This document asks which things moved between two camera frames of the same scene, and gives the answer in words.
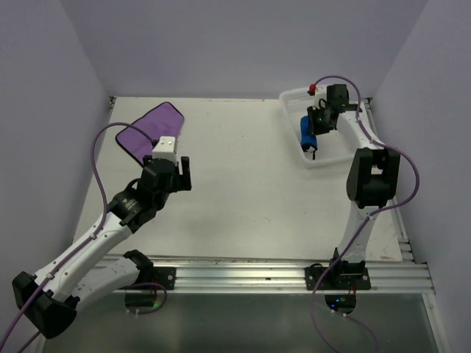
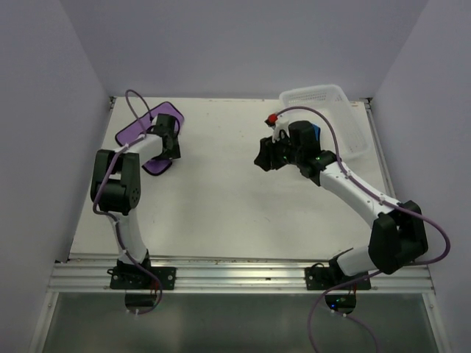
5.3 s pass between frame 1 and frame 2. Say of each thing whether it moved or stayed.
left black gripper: moved
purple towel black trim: stayed
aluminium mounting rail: stayed
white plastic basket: stayed
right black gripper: moved
